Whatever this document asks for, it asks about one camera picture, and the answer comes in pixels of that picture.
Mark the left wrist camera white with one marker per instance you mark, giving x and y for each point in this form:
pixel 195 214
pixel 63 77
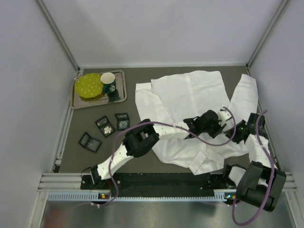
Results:
pixel 224 115

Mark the black square frame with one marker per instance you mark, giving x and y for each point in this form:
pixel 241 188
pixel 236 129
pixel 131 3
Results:
pixel 101 123
pixel 89 143
pixel 122 117

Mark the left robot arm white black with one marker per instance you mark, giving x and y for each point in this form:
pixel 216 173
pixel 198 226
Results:
pixel 140 139

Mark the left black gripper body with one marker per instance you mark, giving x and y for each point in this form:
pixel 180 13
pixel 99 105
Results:
pixel 215 128

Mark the green polka dot plate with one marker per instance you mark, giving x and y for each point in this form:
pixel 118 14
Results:
pixel 89 86

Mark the black square frame left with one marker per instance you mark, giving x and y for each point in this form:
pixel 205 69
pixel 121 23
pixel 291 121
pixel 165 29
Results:
pixel 101 123

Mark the round clear blue brooch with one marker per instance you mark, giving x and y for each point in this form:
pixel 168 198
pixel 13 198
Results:
pixel 123 124

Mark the white cup dark base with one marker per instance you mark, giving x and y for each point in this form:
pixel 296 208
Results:
pixel 109 82

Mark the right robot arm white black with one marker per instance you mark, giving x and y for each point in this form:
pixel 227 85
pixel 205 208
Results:
pixel 252 182

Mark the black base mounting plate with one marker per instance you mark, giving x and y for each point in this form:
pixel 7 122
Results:
pixel 170 184

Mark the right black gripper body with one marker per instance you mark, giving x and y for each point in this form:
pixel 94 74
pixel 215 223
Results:
pixel 232 132

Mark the white shirt garment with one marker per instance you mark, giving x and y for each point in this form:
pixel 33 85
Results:
pixel 171 99

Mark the silver metal tray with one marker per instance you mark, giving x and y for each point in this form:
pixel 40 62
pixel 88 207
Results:
pixel 119 95

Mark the black square frame right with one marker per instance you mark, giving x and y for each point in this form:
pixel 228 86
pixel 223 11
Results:
pixel 122 117

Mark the sparkly snowflake brooch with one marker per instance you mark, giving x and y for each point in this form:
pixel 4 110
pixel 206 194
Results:
pixel 107 130

